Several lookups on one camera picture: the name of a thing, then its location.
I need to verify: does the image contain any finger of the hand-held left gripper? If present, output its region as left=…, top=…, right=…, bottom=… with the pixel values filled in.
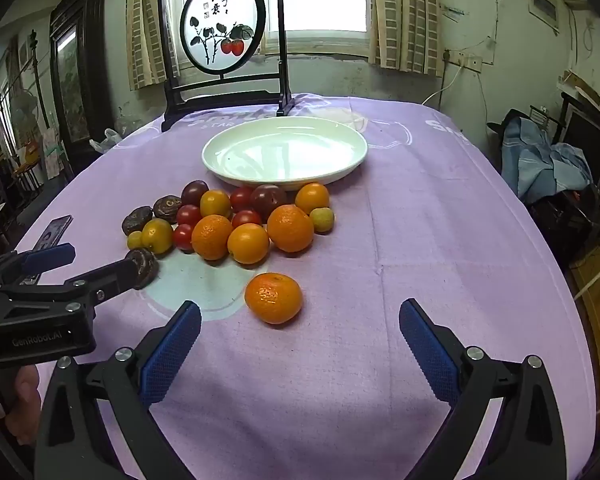
left=0, top=255, right=140, bottom=311
left=0, top=242, right=77, bottom=286

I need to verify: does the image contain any beige checked curtain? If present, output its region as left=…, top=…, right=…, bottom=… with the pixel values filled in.
left=370, top=0, right=443, bottom=78
left=126, top=0, right=183, bottom=92

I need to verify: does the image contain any white wall socket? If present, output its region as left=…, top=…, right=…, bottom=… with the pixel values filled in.
left=442, top=50, right=482, bottom=70

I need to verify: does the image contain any white wall vent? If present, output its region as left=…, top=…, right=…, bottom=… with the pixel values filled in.
left=527, top=0, right=561, bottom=31

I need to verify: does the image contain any person's left hand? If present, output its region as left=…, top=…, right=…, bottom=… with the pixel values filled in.
left=4, top=364, right=43, bottom=447

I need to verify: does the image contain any blue cloth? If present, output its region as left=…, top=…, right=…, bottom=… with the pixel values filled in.
left=500, top=116, right=593, bottom=206

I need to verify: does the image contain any purple printed tablecloth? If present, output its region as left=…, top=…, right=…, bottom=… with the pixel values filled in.
left=12, top=92, right=598, bottom=480

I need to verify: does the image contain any white plastic bag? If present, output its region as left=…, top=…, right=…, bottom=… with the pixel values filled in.
left=89, top=128, right=126, bottom=153

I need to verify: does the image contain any black framed round painted screen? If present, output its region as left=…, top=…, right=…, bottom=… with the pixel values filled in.
left=157, top=0, right=297, bottom=133

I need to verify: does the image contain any bumpy orange mandarin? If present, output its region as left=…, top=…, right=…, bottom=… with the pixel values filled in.
left=191, top=214, right=234, bottom=261
left=266, top=204, right=315, bottom=253
left=244, top=272, right=302, bottom=325

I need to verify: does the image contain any smooth orange citrus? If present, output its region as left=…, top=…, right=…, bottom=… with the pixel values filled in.
left=294, top=182, right=331, bottom=216
left=227, top=223, right=271, bottom=265

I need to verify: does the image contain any small dark purple plum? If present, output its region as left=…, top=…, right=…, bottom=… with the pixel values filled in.
left=181, top=180, right=210, bottom=206

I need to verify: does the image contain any window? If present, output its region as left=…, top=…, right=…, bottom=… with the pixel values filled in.
left=180, top=0, right=371, bottom=68

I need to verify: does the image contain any large dark purple plum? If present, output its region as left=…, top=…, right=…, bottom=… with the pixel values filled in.
left=250, top=184, right=289, bottom=222

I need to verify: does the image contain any white cable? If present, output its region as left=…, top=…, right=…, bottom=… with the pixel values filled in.
left=422, top=60, right=461, bottom=108

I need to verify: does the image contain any dark wooden cabinet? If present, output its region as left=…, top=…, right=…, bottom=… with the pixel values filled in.
left=49, top=0, right=112, bottom=158

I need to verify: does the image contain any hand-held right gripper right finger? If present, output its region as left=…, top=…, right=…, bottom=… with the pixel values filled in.
left=399, top=298, right=568, bottom=480

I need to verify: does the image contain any smartphone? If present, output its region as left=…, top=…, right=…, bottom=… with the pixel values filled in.
left=32, top=215, right=74, bottom=253

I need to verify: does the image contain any yellow plum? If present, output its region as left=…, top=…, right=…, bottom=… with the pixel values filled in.
left=141, top=218, right=174, bottom=254
left=200, top=189, right=232, bottom=219

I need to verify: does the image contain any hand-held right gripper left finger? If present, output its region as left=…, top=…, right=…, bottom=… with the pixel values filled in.
left=32, top=300, right=203, bottom=480

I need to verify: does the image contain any white ceramic plate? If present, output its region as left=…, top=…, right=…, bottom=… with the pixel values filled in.
left=201, top=116, right=369, bottom=191

